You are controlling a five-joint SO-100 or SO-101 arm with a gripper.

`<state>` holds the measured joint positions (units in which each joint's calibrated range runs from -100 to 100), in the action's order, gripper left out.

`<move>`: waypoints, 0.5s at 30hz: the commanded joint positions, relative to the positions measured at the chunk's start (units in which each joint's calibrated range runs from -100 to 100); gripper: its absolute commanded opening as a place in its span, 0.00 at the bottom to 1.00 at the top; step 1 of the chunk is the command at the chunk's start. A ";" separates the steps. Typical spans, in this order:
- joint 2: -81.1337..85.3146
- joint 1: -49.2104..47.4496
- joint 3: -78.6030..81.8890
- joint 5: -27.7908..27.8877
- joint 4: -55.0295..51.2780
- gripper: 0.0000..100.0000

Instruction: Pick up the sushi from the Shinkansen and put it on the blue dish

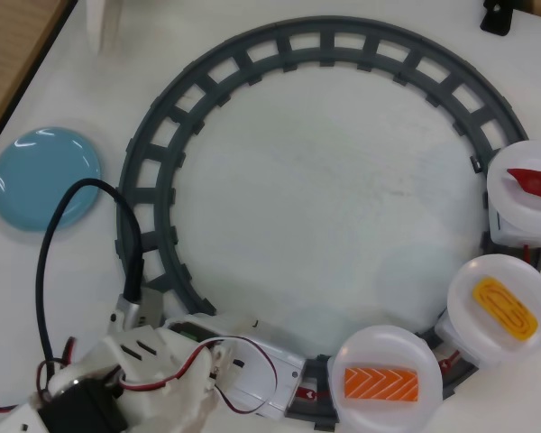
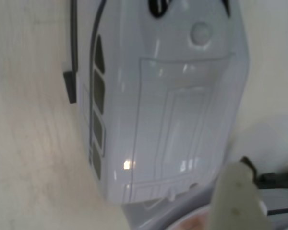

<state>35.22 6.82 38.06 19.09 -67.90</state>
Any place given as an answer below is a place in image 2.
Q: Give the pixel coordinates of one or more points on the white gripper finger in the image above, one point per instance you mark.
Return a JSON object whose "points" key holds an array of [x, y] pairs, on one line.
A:
{"points": [[237, 203]]}

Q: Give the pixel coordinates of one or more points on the white Shinkansen toy train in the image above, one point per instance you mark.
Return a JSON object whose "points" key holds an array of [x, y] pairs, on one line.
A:
{"points": [[170, 107]]}

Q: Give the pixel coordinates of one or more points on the empty white round plate wagon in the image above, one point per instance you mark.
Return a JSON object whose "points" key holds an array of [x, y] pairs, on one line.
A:
{"points": [[153, 215]]}

